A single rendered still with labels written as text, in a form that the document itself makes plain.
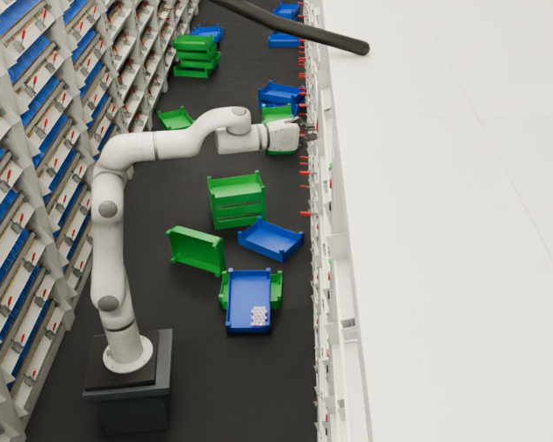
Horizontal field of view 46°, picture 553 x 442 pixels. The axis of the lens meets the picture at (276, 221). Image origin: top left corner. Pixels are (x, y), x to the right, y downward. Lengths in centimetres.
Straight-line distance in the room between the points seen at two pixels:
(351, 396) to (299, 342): 219
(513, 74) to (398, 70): 18
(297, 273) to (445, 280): 279
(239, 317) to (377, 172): 237
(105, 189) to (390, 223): 147
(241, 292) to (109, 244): 111
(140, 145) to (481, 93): 124
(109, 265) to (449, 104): 152
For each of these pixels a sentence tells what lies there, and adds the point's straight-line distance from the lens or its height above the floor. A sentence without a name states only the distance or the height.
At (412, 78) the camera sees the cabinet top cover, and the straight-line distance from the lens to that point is 110.
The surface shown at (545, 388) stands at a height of 174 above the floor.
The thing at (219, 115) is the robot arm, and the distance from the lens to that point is 204.
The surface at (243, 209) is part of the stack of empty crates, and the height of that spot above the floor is 11.
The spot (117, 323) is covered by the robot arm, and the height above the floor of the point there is 54.
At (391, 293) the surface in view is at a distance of 64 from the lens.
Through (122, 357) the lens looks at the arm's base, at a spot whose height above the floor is 36.
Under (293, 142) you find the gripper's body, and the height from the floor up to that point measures 116.
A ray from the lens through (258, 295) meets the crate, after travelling 319.
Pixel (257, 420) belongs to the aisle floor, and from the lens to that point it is 277.
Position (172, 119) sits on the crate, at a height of 0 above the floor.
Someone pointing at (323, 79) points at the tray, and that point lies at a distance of 168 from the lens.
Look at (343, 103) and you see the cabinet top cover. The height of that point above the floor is 174.
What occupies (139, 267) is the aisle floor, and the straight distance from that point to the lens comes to 359.
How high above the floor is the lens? 215
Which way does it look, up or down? 34 degrees down
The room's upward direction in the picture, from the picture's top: 2 degrees counter-clockwise
